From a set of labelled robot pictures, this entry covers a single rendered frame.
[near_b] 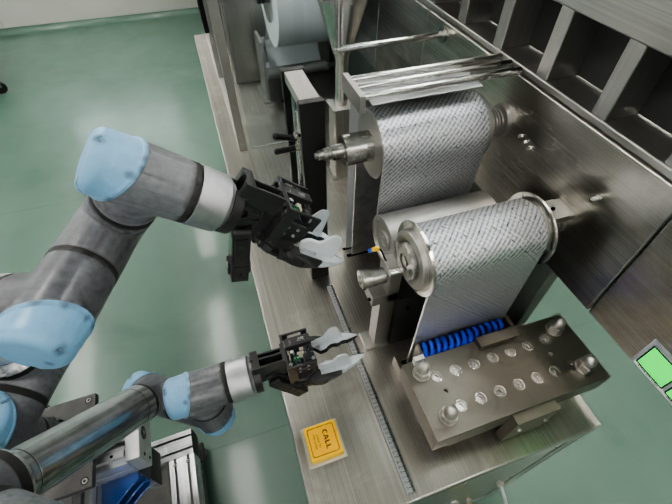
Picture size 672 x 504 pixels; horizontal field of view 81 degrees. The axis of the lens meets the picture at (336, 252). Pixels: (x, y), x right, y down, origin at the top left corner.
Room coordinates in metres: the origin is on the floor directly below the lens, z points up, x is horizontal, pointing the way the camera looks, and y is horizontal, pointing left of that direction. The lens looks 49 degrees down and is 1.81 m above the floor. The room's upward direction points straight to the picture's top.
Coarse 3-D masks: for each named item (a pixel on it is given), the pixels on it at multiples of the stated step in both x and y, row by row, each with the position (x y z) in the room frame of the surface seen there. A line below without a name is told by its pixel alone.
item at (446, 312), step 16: (528, 272) 0.48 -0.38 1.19; (464, 288) 0.44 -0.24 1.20; (480, 288) 0.45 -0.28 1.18; (496, 288) 0.46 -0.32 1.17; (512, 288) 0.48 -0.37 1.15; (432, 304) 0.42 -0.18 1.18; (448, 304) 0.43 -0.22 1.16; (464, 304) 0.44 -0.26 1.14; (480, 304) 0.46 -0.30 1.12; (496, 304) 0.47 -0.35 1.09; (432, 320) 0.42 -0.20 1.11; (448, 320) 0.44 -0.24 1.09; (464, 320) 0.45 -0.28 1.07; (480, 320) 0.46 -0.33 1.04; (416, 336) 0.41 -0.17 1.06; (432, 336) 0.43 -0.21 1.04
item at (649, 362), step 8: (656, 352) 0.30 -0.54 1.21; (640, 360) 0.31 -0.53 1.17; (648, 360) 0.30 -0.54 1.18; (656, 360) 0.30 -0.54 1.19; (664, 360) 0.29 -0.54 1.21; (648, 368) 0.29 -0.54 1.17; (656, 368) 0.29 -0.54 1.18; (664, 368) 0.28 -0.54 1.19; (656, 376) 0.28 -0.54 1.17; (664, 376) 0.27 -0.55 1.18; (664, 384) 0.26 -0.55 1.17
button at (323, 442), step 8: (320, 424) 0.28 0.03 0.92; (328, 424) 0.28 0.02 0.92; (304, 432) 0.26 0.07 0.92; (312, 432) 0.26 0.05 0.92; (320, 432) 0.26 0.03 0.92; (328, 432) 0.26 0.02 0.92; (336, 432) 0.26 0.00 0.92; (312, 440) 0.24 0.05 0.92; (320, 440) 0.24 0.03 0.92; (328, 440) 0.24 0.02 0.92; (336, 440) 0.24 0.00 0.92; (312, 448) 0.23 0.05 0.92; (320, 448) 0.23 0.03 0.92; (328, 448) 0.23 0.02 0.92; (336, 448) 0.23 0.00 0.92; (312, 456) 0.21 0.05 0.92; (320, 456) 0.21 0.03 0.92; (328, 456) 0.21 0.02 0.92; (336, 456) 0.22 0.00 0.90; (312, 464) 0.20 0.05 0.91
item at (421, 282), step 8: (400, 232) 0.51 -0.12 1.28; (408, 232) 0.49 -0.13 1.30; (400, 240) 0.51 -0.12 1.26; (408, 240) 0.48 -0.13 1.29; (416, 240) 0.46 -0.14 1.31; (416, 248) 0.45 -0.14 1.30; (424, 256) 0.44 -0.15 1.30; (424, 264) 0.43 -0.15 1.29; (424, 272) 0.42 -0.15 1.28; (416, 280) 0.43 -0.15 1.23; (424, 280) 0.41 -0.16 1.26; (416, 288) 0.43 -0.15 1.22
